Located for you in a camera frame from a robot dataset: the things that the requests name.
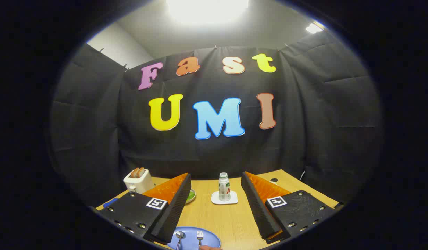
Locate small ceiling light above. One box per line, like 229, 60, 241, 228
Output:
305, 22, 325, 34

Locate large ceiling light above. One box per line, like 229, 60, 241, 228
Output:
165, 0, 250, 25

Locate blue round plate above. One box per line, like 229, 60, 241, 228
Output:
167, 227, 221, 250

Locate white plastic bottle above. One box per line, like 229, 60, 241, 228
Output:
219, 172, 231, 202

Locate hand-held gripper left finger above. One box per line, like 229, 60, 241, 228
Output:
94, 173, 192, 244

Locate white square coaster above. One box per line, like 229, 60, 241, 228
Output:
211, 190, 238, 205

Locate cream toaster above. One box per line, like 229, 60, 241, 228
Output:
123, 169, 155, 194

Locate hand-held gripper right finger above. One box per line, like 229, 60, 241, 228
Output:
241, 171, 343, 244

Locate black backdrop cloth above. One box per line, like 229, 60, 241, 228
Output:
49, 31, 384, 209

